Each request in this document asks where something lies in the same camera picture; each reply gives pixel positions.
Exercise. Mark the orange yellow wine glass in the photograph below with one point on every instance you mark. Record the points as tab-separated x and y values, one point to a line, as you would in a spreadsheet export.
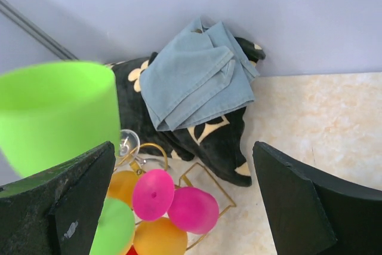
159	237

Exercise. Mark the red wine glass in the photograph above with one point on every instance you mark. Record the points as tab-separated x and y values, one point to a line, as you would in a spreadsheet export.
132	251

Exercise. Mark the green wine glass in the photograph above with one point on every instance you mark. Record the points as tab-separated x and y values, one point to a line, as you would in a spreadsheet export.
52	113

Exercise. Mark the gold wire glass rack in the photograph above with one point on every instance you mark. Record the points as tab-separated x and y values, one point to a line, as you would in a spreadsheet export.
196	176

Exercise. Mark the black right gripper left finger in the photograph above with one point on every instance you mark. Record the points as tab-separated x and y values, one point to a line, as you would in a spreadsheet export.
56	211

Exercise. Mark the clear wine glass back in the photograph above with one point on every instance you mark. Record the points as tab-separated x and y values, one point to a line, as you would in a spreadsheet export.
129	148

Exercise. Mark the black cream flower blanket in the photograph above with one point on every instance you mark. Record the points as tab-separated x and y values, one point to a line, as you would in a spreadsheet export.
216	143

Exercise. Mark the grey blue folded cloth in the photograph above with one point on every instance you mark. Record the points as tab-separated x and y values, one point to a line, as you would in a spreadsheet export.
201	74

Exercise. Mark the magenta wine glass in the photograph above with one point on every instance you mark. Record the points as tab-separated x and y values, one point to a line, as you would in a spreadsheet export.
190	209

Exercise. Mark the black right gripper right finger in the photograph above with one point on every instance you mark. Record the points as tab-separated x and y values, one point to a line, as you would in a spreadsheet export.
313	212

